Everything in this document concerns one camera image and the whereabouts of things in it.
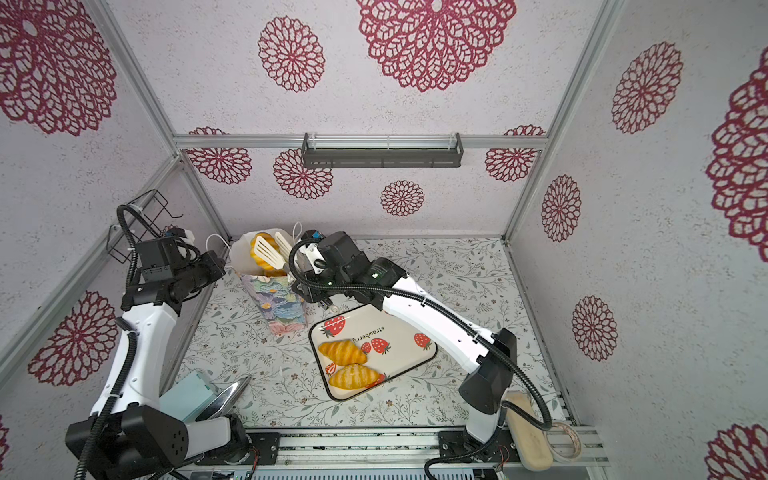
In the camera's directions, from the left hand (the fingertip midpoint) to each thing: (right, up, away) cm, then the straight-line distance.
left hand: (224, 266), depth 78 cm
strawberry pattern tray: (+23, -20, +17) cm, 35 cm away
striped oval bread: (+14, +1, -9) cm, 17 cm away
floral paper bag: (+12, -9, +3) cm, 15 cm away
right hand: (+22, -3, -11) cm, 25 cm away
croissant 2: (+33, -30, +3) cm, 45 cm away
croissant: (+30, -25, +7) cm, 40 cm away
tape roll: (+90, -43, -4) cm, 100 cm away
